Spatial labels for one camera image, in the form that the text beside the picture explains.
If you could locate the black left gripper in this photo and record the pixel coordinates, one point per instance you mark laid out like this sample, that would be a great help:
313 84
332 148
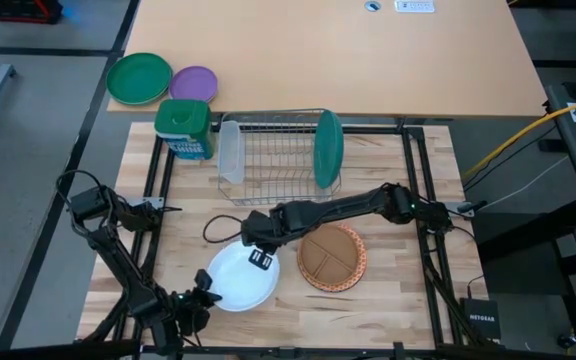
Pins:
190 312

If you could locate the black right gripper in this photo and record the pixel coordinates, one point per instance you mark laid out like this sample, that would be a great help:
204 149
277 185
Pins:
263 230

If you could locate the white round plate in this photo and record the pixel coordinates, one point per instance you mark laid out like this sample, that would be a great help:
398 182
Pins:
240 285

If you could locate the orange patterned plate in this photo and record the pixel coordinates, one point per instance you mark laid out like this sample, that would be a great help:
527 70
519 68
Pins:
359 272

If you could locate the teal round plate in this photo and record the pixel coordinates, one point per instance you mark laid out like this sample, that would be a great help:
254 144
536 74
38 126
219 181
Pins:
328 150

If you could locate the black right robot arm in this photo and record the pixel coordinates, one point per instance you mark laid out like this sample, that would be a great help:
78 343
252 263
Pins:
348 205

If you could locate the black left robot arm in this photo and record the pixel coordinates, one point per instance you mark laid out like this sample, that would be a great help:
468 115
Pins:
118 260

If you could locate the translucent plastic utensil holder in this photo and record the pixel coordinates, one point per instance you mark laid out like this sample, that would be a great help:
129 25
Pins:
230 150

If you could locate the blue tub with green lid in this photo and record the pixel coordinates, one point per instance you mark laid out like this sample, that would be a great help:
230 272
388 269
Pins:
183 120

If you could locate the purple round plate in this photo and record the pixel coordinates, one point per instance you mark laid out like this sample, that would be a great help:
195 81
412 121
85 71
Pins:
195 82

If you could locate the light wood desk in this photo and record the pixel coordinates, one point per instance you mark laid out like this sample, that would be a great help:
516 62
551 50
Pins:
343 60

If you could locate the green round plate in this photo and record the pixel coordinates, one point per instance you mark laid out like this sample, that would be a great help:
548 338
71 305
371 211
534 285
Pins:
138 79

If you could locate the white desk power outlet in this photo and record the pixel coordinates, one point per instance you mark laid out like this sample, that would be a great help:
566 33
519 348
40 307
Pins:
414 6

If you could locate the black and red crate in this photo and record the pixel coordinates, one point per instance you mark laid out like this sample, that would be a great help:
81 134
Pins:
13 11

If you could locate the black metal rig frame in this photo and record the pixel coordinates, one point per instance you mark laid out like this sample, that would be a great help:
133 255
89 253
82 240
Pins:
248 351

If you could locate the black network switch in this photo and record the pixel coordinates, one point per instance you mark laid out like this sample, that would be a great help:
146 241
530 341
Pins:
480 320

